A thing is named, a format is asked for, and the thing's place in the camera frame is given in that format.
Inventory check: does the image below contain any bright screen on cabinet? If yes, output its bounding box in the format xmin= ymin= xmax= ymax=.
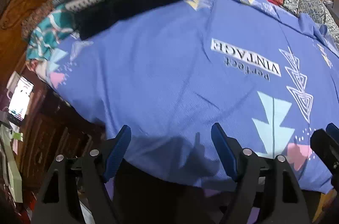
xmin=8 ymin=76 xmax=34 ymax=123

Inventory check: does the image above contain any wooden bedside cabinet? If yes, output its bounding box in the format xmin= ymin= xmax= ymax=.
xmin=16 ymin=68 xmax=104 ymax=192

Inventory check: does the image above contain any blue patterned bed sheet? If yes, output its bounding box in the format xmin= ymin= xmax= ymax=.
xmin=46 ymin=0 xmax=338 ymax=193

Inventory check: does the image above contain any teal patterned pillow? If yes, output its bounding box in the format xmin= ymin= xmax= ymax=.
xmin=26 ymin=4 xmax=76 ymax=61

